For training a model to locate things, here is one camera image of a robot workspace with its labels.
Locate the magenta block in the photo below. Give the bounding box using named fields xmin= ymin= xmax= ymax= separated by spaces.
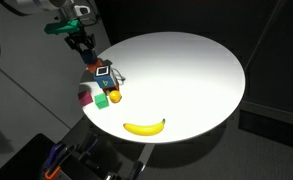
xmin=77 ymin=90 xmax=94 ymax=107

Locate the black base platform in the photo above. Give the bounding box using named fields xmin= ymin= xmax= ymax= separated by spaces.
xmin=0 ymin=133 xmax=60 ymax=180

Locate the green block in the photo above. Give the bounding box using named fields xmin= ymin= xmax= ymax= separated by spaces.
xmin=93 ymin=92 xmax=110 ymax=110

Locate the yellow banana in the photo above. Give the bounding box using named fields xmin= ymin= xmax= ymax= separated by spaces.
xmin=122 ymin=118 xmax=166 ymax=137

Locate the blue patterned box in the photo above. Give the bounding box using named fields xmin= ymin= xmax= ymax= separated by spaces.
xmin=93 ymin=65 xmax=118 ymax=90

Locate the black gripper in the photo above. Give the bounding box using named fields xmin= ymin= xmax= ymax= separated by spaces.
xmin=64 ymin=29 xmax=96 ymax=54

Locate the yellow ball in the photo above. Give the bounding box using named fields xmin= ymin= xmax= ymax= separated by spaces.
xmin=108 ymin=89 xmax=123 ymax=104

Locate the purple spring clamp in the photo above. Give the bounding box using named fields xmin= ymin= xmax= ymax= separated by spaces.
xmin=44 ymin=141 xmax=68 ymax=180

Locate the orange block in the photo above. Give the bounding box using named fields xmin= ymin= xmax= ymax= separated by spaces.
xmin=87 ymin=59 xmax=104 ymax=74

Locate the white table base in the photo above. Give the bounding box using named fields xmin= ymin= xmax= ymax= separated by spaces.
xmin=137 ymin=143 xmax=156 ymax=168

